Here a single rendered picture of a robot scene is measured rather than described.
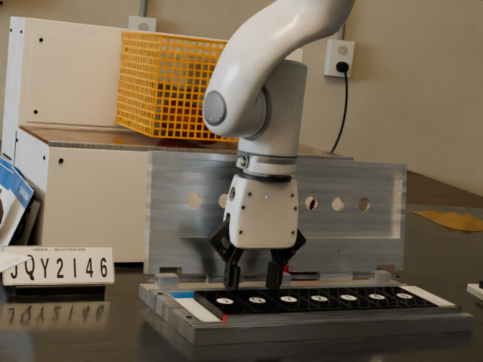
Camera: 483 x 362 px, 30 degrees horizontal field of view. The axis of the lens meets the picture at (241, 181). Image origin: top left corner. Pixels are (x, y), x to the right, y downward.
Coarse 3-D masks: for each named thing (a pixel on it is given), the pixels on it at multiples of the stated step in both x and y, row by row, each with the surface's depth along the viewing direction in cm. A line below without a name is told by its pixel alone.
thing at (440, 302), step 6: (402, 288) 138; (408, 288) 139; (414, 288) 139; (420, 294) 135; (426, 294) 136; (432, 294) 136; (432, 300) 133; (438, 300) 134; (444, 300) 133; (438, 306) 130; (444, 306) 131
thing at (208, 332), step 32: (160, 288) 128; (192, 288) 129; (224, 288) 131; (256, 288) 132; (288, 288) 135; (192, 320) 114; (288, 320) 118; (320, 320) 120; (352, 320) 121; (384, 320) 123; (416, 320) 126; (448, 320) 128
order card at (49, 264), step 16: (32, 256) 126; (48, 256) 127; (64, 256) 128; (80, 256) 129; (96, 256) 130; (112, 256) 132; (16, 272) 125; (32, 272) 126; (48, 272) 127; (64, 272) 128; (80, 272) 129; (96, 272) 130; (112, 272) 131
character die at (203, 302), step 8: (200, 296) 122; (208, 296) 123; (216, 296) 123; (224, 296) 124; (232, 296) 124; (200, 304) 122; (208, 304) 119; (216, 304) 119; (224, 304) 119; (232, 304) 120; (240, 304) 120; (216, 312) 117; (224, 312) 115; (232, 312) 116; (240, 312) 116; (248, 312) 117; (256, 312) 117
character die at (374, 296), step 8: (352, 288) 135; (360, 288) 136; (368, 288) 136; (368, 296) 131; (376, 296) 132; (384, 296) 132; (376, 304) 127; (384, 304) 129; (392, 304) 128; (400, 304) 129
